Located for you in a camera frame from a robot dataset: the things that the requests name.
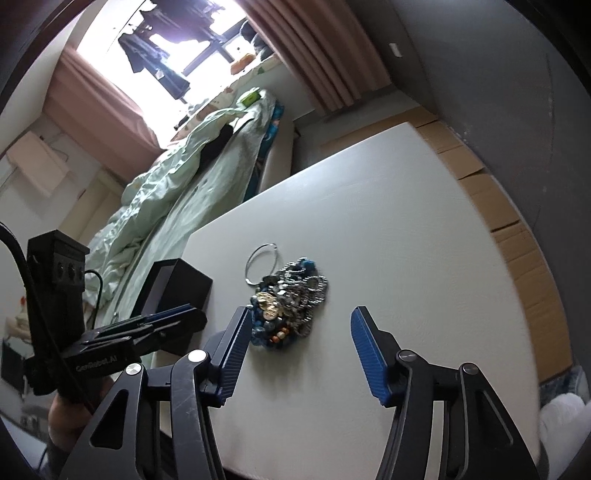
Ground right pink curtain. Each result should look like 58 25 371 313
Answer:
238 0 392 115

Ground wall power socket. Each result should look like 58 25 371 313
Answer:
389 42 403 58

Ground green box on bed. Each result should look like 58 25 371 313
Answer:
238 87 262 108

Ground left pink curtain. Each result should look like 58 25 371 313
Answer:
43 46 162 182

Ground pile of mixed jewelry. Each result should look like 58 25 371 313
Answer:
247 257 329 350

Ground mint green duvet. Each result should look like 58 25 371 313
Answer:
84 108 246 304

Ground patterned window seat cushion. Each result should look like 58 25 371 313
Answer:
170 54 281 143

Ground hanging dark clothes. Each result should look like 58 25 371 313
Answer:
118 0 223 100

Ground dark pillows on sill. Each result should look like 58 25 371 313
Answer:
239 21 273 60

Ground person's left hand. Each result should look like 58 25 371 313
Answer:
47 393 92 471

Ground flattened cardboard sheets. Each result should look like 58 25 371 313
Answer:
320 107 574 383

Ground orange plush toy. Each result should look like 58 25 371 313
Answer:
230 53 256 75

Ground pink curtain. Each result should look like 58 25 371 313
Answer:
238 0 392 115
43 46 162 182

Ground black jewelry box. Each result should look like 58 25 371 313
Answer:
131 258 213 332

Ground black garment on bed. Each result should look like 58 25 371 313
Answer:
199 124 233 168

